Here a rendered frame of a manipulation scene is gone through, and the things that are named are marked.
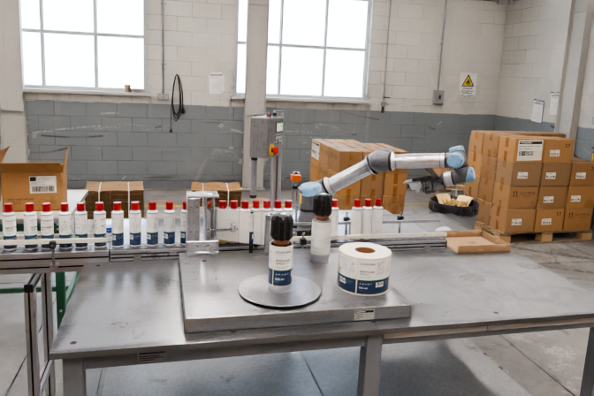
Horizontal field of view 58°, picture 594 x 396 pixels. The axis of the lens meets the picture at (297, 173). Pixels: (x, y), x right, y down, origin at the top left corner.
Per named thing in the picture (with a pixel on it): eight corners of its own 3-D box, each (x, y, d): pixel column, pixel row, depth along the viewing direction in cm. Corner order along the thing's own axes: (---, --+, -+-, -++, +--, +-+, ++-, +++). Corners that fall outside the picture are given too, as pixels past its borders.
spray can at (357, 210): (352, 240, 268) (354, 201, 264) (348, 238, 272) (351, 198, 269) (361, 240, 269) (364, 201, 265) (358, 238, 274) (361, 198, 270)
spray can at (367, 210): (361, 240, 269) (365, 200, 266) (358, 237, 274) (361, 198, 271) (371, 239, 271) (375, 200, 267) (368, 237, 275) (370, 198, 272)
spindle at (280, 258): (270, 293, 196) (272, 217, 190) (265, 284, 204) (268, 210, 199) (293, 293, 198) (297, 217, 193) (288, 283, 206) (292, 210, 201)
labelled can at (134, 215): (129, 247, 242) (128, 203, 238) (129, 244, 247) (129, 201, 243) (140, 247, 243) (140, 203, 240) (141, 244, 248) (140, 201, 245)
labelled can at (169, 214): (163, 247, 246) (163, 202, 242) (163, 243, 251) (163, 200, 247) (175, 247, 247) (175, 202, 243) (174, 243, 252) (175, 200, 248)
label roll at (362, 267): (345, 297, 199) (347, 259, 196) (331, 277, 218) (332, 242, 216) (396, 294, 203) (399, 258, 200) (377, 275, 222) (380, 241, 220)
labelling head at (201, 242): (186, 255, 235) (186, 197, 231) (185, 246, 248) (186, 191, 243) (218, 254, 239) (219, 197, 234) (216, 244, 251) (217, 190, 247)
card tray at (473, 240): (457, 253, 272) (458, 246, 271) (432, 238, 297) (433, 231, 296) (509, 251, 279) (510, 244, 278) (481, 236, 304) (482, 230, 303)
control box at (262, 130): (248, 156, 255) (250, 117, 251) (263, 153, 270) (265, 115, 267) (269, 159, 251) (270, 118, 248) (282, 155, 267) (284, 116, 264)
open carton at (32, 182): (-5, 217, 316) (-9, 154, 309) (11, 197, 363) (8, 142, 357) (66, 215, 328) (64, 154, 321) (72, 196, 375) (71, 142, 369)
